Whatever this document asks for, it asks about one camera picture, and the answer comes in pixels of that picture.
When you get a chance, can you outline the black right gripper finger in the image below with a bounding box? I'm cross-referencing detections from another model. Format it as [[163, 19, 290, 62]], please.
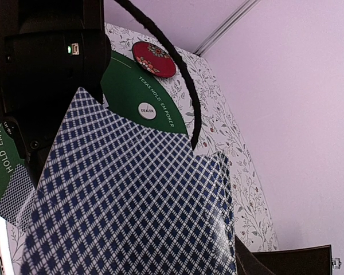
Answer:
[[235, 237, 274, 275]]

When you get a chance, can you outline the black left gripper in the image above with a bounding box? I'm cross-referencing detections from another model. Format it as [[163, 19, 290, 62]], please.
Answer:
[[0, 1, 111, 183]]

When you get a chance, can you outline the red floral round tin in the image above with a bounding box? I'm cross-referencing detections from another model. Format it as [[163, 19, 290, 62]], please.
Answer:
[[132, 41, 177, 78]]

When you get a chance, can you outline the dealt cards bottom pile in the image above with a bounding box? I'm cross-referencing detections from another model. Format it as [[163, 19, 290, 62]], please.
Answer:
[[0, 164, 36, 232]]

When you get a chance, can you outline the blue playing card deck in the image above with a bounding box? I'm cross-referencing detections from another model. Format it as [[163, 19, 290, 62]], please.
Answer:
[[20, 88, 236, 274]]

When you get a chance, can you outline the black poker chip case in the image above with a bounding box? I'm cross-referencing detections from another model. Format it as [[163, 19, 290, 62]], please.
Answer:
[[253, 245, 342, 275]]

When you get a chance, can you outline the white dealer button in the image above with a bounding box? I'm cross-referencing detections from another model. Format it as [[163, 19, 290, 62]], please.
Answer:
[[138, 102, 157, 120]]

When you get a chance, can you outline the left aluminium frame post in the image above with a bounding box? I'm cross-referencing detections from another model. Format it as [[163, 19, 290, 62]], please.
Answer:
[[193, 0, 261, 57]]

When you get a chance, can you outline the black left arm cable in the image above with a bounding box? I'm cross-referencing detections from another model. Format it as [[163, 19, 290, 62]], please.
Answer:
[[114, 0, 203, 151]]

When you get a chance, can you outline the round green poker mat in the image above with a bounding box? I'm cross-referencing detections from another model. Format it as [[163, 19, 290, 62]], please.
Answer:
[[0, 52, 187, 198]]

